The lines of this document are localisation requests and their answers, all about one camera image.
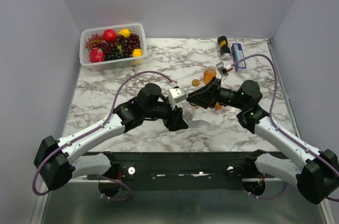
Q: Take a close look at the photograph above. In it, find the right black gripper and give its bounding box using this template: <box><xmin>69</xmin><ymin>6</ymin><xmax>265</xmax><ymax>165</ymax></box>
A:
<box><xmin>187</xmin><ymin>75</ymin><xmax>246</xmax><ymax>110</ymax></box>

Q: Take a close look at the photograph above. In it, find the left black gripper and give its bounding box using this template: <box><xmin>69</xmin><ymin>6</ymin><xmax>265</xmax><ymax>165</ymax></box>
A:
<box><xmin>144</xmin><ymin>97</ymin><xmax>189</xmax><ymax>132</ymax></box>

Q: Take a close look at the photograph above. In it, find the orange juice bottle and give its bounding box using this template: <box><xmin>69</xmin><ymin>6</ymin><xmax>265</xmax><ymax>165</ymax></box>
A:
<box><xmin>214</xmin><ymin>102</ymin><xmax>224</xmax><ymax>110</ymax></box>
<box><xmin>203</xmin><ymin>66</ymin><xmax>217</xmax><ymax>84</ymax></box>

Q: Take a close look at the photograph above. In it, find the clear bottle black cap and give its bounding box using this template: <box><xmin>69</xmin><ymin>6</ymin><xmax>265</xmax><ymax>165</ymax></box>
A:
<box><xmin>182</xmin><ymin>104</ymin><xmax>211</xmax><ymax>128</ymax></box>

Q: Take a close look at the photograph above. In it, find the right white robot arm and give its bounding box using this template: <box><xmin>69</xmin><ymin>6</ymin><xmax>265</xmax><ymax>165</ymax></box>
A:
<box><xmin>187</xmin><ymin>78</ymin><xmax>338</xmax><ymax>204</ymax></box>

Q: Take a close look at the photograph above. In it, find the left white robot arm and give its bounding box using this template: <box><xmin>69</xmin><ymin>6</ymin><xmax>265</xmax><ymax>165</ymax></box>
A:
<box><xmin>33</xmin><ymin>83</ymin><xmax>188</xmax><ymax>191</ymax></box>

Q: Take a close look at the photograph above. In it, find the black drink can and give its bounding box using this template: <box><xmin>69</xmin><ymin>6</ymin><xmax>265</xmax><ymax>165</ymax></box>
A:
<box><xmin>217</xmin><ymin>36</ymin><xmax>231</xmax><ymax>60</ymax></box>

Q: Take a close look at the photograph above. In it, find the blue white box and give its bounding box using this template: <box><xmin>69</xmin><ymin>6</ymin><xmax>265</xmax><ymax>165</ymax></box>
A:
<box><xmin>231</xmin><ymin>43</ymin><xmax>246</xmax><ymax>73</ymax></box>

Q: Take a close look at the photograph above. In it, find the yellow lemon front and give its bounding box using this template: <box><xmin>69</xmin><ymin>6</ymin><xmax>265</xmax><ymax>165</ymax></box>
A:
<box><xmin>132</xmin><ymin>49</ymin><xmax>143</xmax><ymax>57</ymax></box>

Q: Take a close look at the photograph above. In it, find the yellow lemon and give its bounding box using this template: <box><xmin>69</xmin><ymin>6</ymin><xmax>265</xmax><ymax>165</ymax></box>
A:
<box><xmin>132</xmin><ymin>49</ymin><xmax>143</xmax><ymax>57</ymax></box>
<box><xmin>119</xmin><ymin>29</ymin><xmax>131</xmax><ymax>38</ymax></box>

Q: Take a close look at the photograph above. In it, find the dark red grape bunch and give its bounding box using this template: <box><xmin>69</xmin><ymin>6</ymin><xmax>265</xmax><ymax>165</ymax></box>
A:
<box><xmin>99</xmin><ymin>34</ymin><xmax>141</xmax><ymax>58</ymax></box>

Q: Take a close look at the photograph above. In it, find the white plastic fruit basket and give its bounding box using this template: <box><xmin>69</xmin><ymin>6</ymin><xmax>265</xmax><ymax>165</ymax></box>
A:
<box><xmin>79</xmin><ymin>23</ymin><xmax>147</xmax><ymax>71</ymax></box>

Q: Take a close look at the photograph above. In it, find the black grape bunch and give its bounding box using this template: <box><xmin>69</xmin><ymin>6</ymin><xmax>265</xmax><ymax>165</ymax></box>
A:
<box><xmin>104</xmin><ymin>49</ymin><xmax>124</xmax><ymax>61</ymax></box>

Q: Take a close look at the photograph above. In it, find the yellow lemon back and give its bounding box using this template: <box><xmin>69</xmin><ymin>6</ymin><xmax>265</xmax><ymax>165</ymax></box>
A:
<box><xmin>119</xmin><ymin>29</ymin><xmax>131</xmax><ymax>38</ymax></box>

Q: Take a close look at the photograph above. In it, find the pink dragon fruit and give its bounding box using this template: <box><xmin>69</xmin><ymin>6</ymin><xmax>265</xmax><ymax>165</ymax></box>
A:
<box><xmin>89</xmin><ymin>48</ymin><xmax>105</xmax><ymax>63</ymax></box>

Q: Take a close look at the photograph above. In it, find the red apple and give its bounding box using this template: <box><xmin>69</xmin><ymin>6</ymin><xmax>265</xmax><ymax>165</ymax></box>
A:
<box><xmin>103</xmin><ymin>29</ymin><xmax>117</xmax><ymax>42</ymax></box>

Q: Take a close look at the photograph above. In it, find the red grape bunch left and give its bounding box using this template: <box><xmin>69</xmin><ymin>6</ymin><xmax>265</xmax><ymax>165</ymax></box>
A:
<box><xmin>85</xmin><ymin>33</ymin><xmax>103</xmax><ymax>51</ymax></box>

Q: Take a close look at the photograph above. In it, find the black aluminium base frame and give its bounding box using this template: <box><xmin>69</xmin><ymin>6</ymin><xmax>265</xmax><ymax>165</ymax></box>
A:
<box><xmin>72</xmin><ymin>151</ymin><xmax>262</xmax><ymax>191</ymax></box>

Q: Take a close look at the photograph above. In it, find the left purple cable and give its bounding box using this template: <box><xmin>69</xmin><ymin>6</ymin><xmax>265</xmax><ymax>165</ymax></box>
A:
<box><xmin>32</xmin><ymin>70</ymin><xmax>179</xmax><ymax>196</ymax></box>

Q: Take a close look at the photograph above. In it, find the purple cable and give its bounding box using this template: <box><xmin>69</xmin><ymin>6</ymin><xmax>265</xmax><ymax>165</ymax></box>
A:
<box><xmin>32</xmin><ymin>70</ymin><xmax>179</xmax><ymax>196</ymax></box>
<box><xmin>230</xmin><ymin>53</ymin><xmax>339</xmax><ymax>202</ymax></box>

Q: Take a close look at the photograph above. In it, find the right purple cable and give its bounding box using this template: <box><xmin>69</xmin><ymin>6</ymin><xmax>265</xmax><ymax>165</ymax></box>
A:
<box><xmin>230</xmin><ymin>53</ymin><xmax>339</xmax><ymax>202</ymax></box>

